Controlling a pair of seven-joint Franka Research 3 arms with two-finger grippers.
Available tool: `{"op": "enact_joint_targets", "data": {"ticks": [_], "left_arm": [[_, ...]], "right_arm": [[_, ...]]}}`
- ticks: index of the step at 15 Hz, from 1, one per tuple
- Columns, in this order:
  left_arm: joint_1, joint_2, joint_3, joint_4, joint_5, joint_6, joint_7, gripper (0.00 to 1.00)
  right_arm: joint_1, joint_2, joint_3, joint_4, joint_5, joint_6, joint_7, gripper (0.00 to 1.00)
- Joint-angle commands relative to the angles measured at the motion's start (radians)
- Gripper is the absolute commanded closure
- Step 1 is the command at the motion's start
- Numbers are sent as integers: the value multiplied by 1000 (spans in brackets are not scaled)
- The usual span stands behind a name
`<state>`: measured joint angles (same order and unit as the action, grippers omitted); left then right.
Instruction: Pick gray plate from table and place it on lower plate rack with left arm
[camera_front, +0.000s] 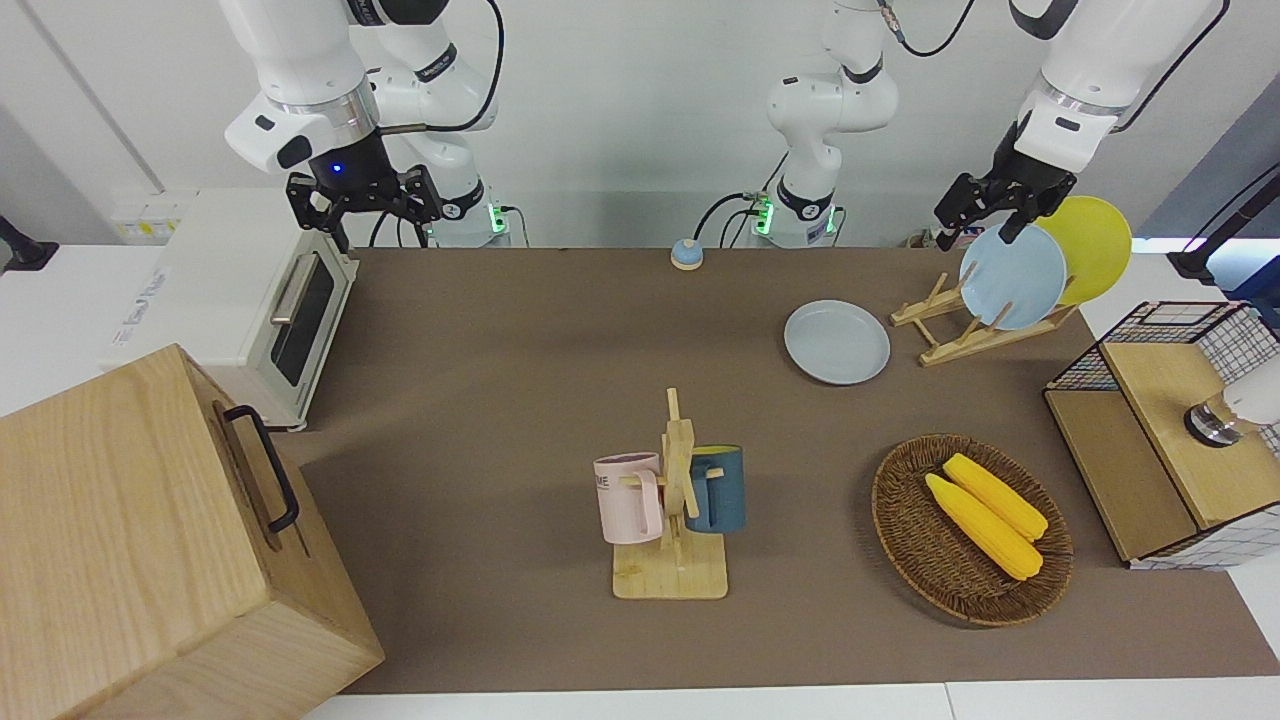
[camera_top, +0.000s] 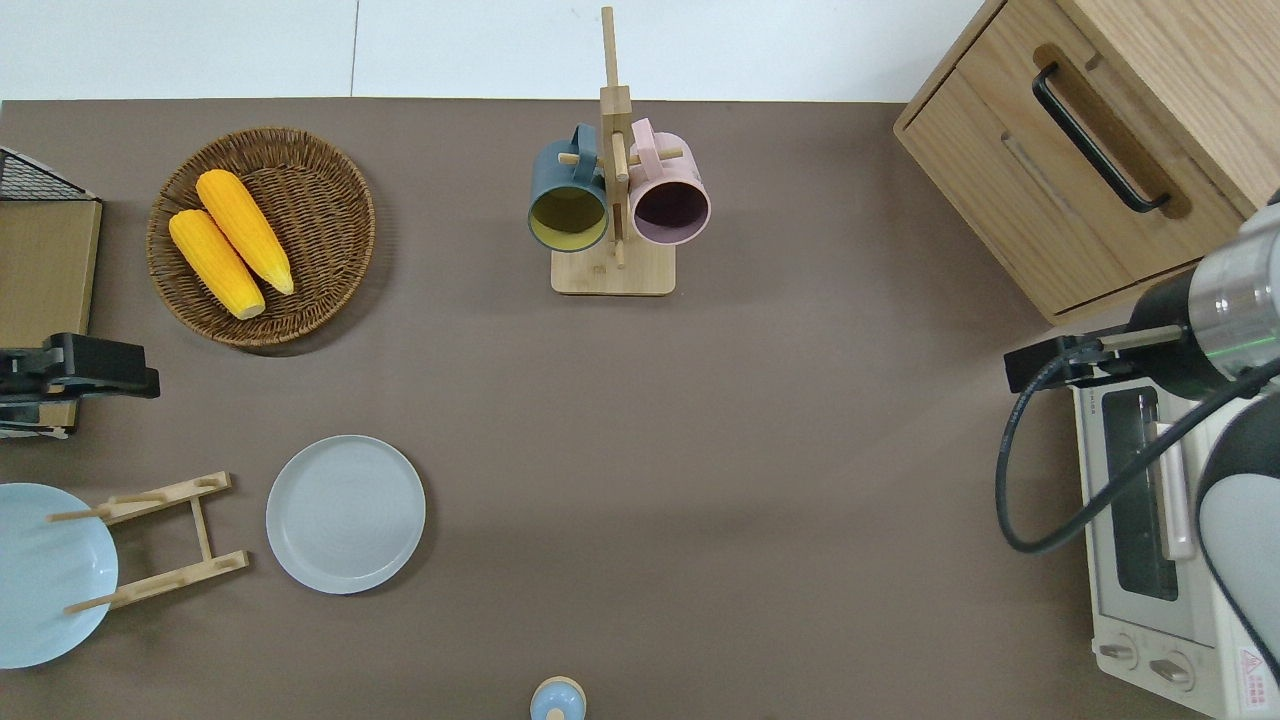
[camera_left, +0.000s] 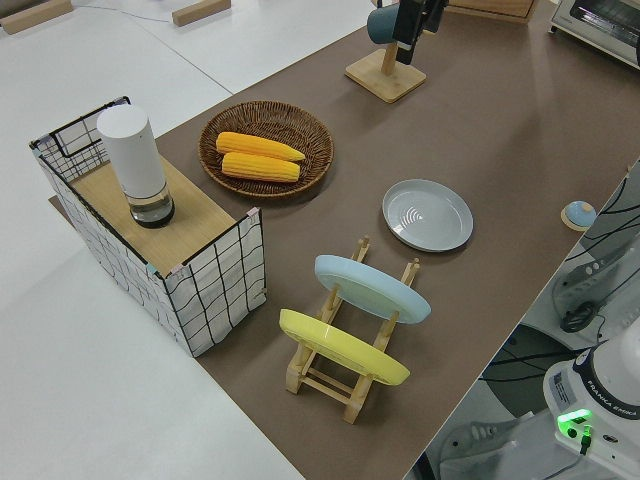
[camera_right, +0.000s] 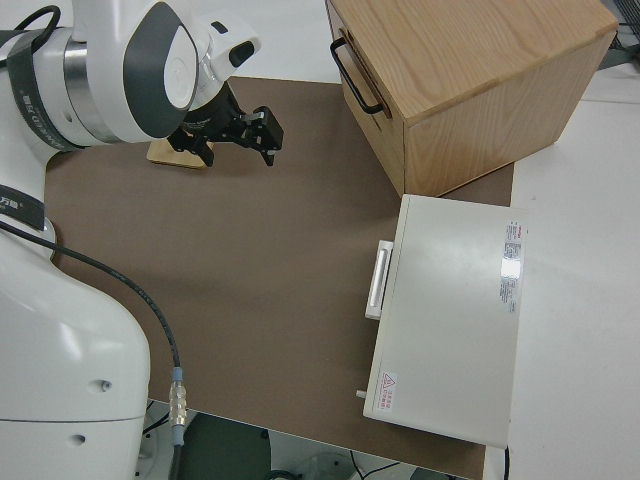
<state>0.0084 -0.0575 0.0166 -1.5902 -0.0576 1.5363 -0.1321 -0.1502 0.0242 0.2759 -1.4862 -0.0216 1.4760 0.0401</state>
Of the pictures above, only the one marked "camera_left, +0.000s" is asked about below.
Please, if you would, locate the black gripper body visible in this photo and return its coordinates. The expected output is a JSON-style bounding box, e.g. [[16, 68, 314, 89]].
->
[[399, 0, 449, 22]]

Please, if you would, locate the gray plate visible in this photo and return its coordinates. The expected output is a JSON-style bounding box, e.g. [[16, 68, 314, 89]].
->
[[382, 179, 475, 253]]

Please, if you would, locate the light blue plate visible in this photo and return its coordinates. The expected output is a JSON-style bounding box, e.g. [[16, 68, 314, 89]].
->
[[314, 254, 432, 326]]

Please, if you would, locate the yellow plate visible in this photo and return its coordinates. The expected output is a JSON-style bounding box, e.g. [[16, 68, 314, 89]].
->
[[278, 308, 412, 386]]

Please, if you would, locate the wooden plate rack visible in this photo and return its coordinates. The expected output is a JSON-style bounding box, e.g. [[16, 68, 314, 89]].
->
[[284, 234, 421, 425]]

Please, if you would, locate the teal mug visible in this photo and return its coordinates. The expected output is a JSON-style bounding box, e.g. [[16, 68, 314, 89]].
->
[[367, 0, 404, 45]]

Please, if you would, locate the wooden mug stand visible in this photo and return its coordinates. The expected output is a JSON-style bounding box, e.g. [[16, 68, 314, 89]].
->
[[344, 40, 428, 105]]

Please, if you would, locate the wooden drawer box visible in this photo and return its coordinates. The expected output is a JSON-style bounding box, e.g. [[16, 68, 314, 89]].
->
[[443, 0, 539, 25]]

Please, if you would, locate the brown table mat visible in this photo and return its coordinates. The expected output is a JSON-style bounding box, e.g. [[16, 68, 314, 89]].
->
[[48, 0, 640, 480]]

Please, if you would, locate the round wicker basket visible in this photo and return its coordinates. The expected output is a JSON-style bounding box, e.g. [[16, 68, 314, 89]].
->
[[198, 101, 335, 199]]

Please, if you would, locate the white toaster oven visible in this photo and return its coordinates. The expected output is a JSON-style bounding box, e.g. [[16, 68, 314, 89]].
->
[[547, 0, 640, 71]]

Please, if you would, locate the yellow corn cob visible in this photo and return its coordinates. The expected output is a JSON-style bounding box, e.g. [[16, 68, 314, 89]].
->
[[220, 151, 302, 184], [215, 131, 307, 162]]

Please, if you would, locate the short wooden block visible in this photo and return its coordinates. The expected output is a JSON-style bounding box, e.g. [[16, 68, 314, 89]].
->
[[171, 0, 233, 27]]

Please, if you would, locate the wooden board shelf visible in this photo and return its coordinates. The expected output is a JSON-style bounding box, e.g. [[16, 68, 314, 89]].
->
[[69, 158, 237, 267]]

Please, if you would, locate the white cylindrical grinder bottle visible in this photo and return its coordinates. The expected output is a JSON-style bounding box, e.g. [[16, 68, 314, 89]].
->
[[96, 104, 177, 230]]

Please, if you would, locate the long wooden block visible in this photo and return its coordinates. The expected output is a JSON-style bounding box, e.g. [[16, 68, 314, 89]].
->
[[0, 0, 74, 36]]

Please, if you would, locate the wire basket with white liner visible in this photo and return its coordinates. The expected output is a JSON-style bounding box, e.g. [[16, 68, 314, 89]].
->
[[28, 95, 267, 359]]

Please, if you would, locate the coiled black cable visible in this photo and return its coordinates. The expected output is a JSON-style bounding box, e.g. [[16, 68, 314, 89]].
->
[[559, 299, 607, 334]]

